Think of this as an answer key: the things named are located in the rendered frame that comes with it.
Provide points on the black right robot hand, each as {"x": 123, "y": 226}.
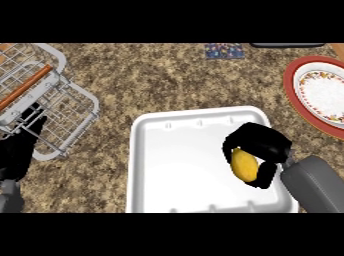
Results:
{"x": 263, "y": 141}

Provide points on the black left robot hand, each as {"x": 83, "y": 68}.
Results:
{"x": 12, "y": 151}

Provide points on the yellow lemon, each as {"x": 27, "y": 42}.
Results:
{"x": 244, "y": 165}

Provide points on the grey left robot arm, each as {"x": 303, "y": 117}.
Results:
{"x": 5, "y": 198}

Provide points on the white plastic tray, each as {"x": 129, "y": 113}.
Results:
{"x": 198, "y": 166}

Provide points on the white floral rimmed plate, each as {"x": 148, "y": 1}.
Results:
{"x": 331, "y": 96}

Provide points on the red oval placemat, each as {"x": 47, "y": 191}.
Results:
{"x": 297, "y": 110}

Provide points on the blue patterned box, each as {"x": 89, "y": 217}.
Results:
{"x": 225, "y": 50}

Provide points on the dark grey appliance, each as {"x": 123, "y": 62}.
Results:
{"x": 287, "y": 44}

